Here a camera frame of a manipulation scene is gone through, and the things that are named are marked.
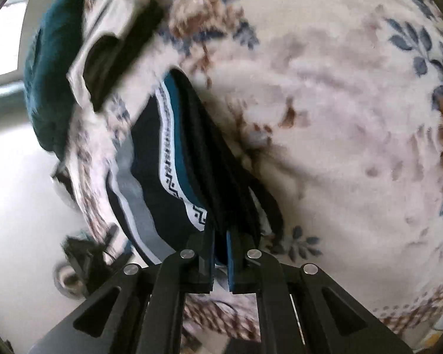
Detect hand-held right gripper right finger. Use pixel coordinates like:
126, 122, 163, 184
226, 228, 415, 354

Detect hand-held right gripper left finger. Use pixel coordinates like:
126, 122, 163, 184
27, 226, 216, 354

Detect black teal patterned shorts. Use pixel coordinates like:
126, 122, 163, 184
131, 68, 285, 266

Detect grey white striped garment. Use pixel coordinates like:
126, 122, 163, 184
105, 144, 170, 266

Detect floral fleece blanket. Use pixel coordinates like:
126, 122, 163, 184
52, 0, 443, 343

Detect dark teal cloth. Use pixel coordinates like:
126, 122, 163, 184
22, 0, 87, 155

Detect cream and black garment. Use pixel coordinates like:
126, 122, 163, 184
66, 0, 167, 113

